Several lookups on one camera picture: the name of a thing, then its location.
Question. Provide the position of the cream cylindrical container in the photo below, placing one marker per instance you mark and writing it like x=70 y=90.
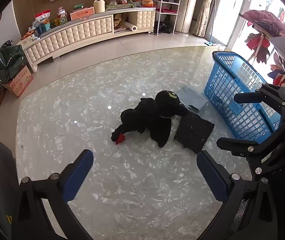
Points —
x=99 y=6

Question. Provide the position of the pink clothes pile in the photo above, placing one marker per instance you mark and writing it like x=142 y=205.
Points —
x=267 y=20

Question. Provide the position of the white paper roll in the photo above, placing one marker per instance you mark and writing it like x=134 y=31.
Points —
x=130 y=26

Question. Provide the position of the wooden clothes drying rack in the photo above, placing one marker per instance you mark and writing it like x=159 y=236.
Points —
x=266 y=32

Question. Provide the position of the blue plastic basket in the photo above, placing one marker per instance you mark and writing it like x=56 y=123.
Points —
x=232 y=89

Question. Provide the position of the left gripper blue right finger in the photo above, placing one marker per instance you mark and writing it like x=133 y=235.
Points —
x=216 y=176

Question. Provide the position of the pink storage box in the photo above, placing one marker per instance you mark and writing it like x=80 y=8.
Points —
x=82 y=13

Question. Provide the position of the white floor air conditioner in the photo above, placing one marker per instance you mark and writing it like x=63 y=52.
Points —
x=185 y=17

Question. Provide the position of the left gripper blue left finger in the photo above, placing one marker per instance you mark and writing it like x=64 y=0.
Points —
x=73 y=176

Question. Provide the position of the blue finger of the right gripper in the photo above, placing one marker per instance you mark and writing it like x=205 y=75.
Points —
x=253 y=97
x=240 y=148

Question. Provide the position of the beige patterned curtain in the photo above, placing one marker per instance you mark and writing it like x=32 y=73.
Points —
x=202 y=19

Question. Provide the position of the cream tufted tv cabinet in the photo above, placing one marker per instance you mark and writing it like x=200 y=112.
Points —
x=86 y=31

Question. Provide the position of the dark green bag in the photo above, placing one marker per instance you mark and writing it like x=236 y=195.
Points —
x=12 y=60

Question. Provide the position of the orange bag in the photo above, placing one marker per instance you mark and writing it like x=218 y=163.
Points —
x=147 y=3

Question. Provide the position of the printed cardboard box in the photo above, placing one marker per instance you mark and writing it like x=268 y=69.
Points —
x=20 y=82

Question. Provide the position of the grey blue cloth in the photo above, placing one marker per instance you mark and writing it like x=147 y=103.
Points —
x=193 y=101

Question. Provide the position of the black dragon plush toy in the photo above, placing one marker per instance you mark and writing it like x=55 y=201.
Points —
x=153 y=115

